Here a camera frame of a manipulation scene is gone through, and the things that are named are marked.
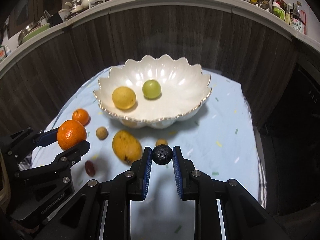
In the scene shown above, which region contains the red grape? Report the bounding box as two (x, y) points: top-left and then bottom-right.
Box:
(85, 160), (95, 177)

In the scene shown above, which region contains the small orange tangerine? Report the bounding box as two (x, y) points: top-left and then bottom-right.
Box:
(56, 120), (87, 151)

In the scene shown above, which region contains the dark blueberry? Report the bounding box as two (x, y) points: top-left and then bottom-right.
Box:
(151, 145), (172, 165)

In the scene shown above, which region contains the brown longan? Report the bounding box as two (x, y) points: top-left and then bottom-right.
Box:
(155, 138), (168, 146)
(96, 126), (108, 140)

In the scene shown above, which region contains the white kitchen countertop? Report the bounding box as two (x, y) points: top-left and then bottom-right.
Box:
(1, 0), (319, 77)

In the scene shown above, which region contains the yellow mango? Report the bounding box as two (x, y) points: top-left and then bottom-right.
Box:
(112, 130), (143, 165)

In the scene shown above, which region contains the large orange tangerine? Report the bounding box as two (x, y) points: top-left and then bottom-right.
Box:
(72, 108), (90, 126)

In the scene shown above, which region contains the light blue patterned tablecloth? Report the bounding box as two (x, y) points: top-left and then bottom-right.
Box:
(46, 69), (263, 239)

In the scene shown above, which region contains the yellow lemon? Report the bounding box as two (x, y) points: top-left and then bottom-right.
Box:
(112, 86), (136, 110)

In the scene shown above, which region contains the green round fruit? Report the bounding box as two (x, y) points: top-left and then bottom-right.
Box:
(142, 80), (161, 99)

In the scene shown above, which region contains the plaid cloth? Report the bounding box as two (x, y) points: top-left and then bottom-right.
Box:
(258, 159), (267, 209)

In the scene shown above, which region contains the white scalloped ceramic bowl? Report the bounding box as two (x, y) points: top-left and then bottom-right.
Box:
(93, 55), (212, 129)

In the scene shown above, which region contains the white teapot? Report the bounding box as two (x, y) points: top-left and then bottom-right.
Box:
(81, 0), (95, 9)

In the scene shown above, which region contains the oil bottle white label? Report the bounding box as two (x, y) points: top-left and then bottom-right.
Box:
(290, 1), (306, 34)

